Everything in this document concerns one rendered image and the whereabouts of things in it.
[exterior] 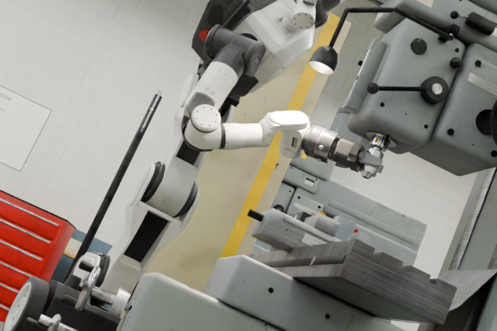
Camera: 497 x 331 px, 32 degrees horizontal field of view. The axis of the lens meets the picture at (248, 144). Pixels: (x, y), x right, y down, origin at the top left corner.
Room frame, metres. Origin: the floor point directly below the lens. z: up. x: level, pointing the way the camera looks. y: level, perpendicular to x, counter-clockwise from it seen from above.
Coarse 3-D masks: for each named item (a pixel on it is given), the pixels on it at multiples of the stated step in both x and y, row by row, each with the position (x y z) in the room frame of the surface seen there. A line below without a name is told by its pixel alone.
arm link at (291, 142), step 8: (312, 128) 2.24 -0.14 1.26; (320, 128) 2.24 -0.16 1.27; (288, 136) 2.27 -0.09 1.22; (296, 136) 2.25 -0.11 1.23; (304, 136) 2.25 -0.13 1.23; (312, 136) 2.23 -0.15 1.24; (280, 144) 2.31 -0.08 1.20; (288, 144) 2.28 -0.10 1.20; (296, 144) 2.27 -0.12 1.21; (304, 144) 2.26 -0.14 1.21; (312, 144) 2.23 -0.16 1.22; (280, 152) 2.32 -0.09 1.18; (288, 152) 2.30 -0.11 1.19; (296, 152) 2.30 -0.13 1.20; (312, 152) 2.24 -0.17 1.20
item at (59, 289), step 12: (96, 252) 3.07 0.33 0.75; (72, 276) 2.55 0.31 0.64; (60, 288) 2.51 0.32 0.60; (72, 288) 2.55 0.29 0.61; (48, 300) 2.52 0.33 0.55; (60, 300) 2.49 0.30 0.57; (96, 300) 3.01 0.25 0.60; (48, 312) 2.48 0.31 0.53; (60, 312) 2.49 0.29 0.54; (72, 312) 2.50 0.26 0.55; (84, 312) 2.52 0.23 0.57; (96, 312) 2.53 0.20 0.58; (72, 324) 2.51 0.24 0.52; (84, 324) 2.52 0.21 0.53; (96, 324) 2.53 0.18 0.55; (108, 324) 2.54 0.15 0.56
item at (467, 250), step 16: (480, 176) 2.44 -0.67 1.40; (496, 176) 2.33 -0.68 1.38; (480, 192) 2.39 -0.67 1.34; (496, 192) 2.29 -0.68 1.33; (464, 208) 2.47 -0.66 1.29; (480, 208) 2.35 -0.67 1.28; (496, 208) 2.25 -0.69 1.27; (464, 224) 2.42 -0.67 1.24; (480, 224) 2.32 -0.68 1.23; (496, 224) 2.22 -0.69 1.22; (464, 240) 2.37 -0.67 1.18; (480, 240) 2.28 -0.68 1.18; (496, 240) 2.18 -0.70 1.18; (448, 256) 2.45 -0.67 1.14; (464, 256) 2.34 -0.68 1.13; (480, 256) 2.24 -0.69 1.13; (496, 256) 2.14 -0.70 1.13; (480, 288) 2.16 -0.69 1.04; (496, 288) 2.09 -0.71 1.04; (464, 304) 2.23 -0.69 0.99; (480, 304) 2.13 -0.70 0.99; (496, 304) 2.06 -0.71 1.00; (448, 320) 2.29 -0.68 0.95; (464, 320) 2.19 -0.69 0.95; (480, 320) 2.11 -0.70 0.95; (496, 320) 2.04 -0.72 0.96
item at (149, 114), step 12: (156, 96) 6.24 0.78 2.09; (156, 108) 6.26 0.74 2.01; (144, 120) 6.24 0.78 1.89; (144, 132) 6.26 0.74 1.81; (132, 144) 6.24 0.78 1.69; (132, 156) 6.25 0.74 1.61; (120, 168) 6.24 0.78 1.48; (120, 180) 6.25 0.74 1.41; (108, 192) 6.25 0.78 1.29; (108, 204) 6.25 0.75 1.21; (96, 216) 6.24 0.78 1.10; (96, 228) 6.25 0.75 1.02; (84, 240) 6.25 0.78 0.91; (84, 252) 6.25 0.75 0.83; (72, 264) 6.25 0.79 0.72
